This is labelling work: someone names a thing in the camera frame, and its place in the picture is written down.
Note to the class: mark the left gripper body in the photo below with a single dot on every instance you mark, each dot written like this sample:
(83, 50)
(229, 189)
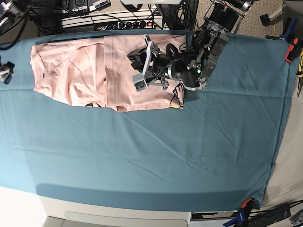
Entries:
(156, 66)

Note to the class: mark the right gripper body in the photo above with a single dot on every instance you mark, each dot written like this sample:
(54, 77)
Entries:
(7, 72)

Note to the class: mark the pink T-shirt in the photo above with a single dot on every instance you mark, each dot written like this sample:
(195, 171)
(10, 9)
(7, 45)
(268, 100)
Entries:
(96, 72)

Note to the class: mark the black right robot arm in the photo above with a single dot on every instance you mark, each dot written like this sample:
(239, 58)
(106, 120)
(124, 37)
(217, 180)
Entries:
(11, 15)

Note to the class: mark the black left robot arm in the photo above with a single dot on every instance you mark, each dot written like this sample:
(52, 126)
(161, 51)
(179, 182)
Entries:
(193, 66)

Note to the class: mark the teal table cloth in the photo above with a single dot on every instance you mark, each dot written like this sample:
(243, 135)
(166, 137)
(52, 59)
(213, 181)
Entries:
(212, 155)

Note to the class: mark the red clamp upper right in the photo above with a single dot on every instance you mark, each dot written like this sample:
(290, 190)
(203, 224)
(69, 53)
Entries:
(289, 54)

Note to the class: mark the red black clamp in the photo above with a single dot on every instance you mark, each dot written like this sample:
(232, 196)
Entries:
(246, 202)

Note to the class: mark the blue spring clamp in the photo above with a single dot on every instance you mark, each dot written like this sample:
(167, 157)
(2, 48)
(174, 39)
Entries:
(240, 218)

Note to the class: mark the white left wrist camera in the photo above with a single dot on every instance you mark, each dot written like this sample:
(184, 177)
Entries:
(139, 82)

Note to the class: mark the white power strip red switch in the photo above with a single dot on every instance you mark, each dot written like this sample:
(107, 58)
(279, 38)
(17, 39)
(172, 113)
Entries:
(108, 22)

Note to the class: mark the yellow handled pliers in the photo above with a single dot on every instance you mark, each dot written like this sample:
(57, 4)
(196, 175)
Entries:
(300, 74)

